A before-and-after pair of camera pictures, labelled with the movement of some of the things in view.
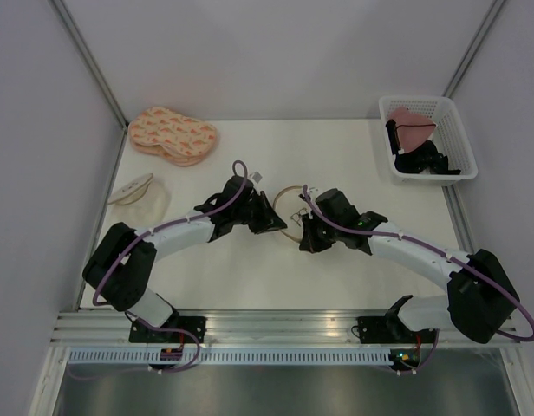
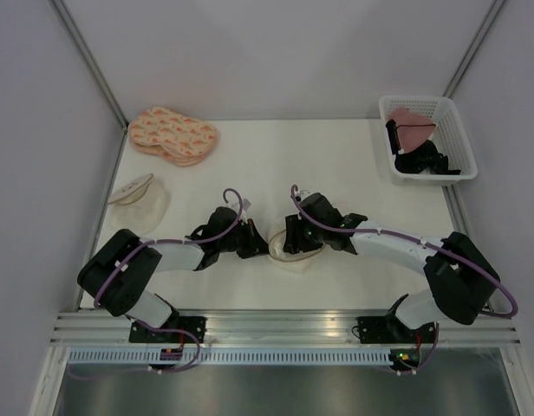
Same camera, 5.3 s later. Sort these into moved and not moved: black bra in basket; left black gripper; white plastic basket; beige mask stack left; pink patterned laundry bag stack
Moved: left black gripper
Not moved: black bra in basket; white plastic basket; beige mask stack left; pink patterned laundry bag stack
